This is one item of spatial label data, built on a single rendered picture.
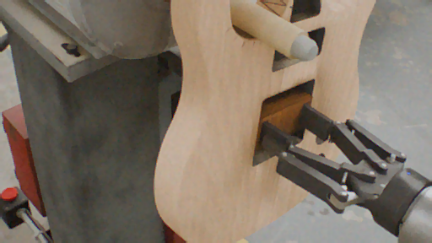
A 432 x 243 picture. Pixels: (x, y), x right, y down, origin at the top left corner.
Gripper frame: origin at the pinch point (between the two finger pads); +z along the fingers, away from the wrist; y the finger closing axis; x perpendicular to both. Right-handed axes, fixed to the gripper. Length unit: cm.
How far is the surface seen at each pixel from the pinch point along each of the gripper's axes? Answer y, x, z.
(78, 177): -10.6, -27.5, 33.4
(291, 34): -8.1, 16.2, -3.8
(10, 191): -9, -58, 69
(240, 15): -8.7, 15.5, 2.9
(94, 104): -7.5, -13.0, 33.1
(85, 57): -14.1, 1.1, 25.3
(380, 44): 205, -81, 97
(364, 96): 161, -88, 75
